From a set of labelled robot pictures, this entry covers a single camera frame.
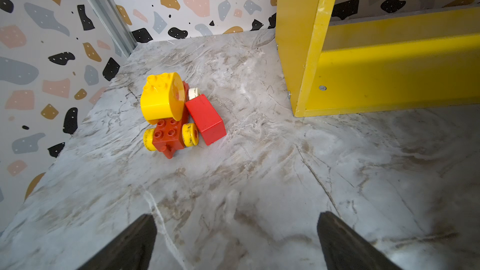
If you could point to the grey metal corner profile left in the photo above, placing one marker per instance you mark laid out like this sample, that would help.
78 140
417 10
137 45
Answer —
112 20

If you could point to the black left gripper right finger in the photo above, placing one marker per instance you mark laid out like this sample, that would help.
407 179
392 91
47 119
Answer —
344 249

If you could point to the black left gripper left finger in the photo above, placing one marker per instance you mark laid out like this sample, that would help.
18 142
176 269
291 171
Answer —
130 250

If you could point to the yellow shelf pink blue boards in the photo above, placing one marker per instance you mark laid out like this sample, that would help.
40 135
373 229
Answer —
358 56

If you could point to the red yellow toy block vehicle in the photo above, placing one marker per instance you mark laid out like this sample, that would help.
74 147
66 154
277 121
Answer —
180 115

